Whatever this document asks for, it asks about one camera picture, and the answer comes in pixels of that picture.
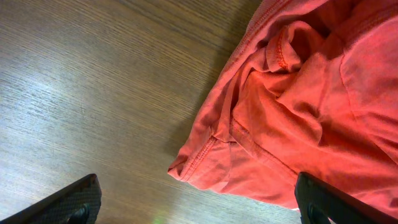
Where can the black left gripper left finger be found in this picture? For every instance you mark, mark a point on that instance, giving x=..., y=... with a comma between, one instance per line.
x=79, y=202

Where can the red soccer t-shirt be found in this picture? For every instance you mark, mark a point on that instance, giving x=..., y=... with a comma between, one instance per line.
x=311, y=87

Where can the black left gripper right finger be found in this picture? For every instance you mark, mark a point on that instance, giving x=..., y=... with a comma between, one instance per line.
x=322, y=203

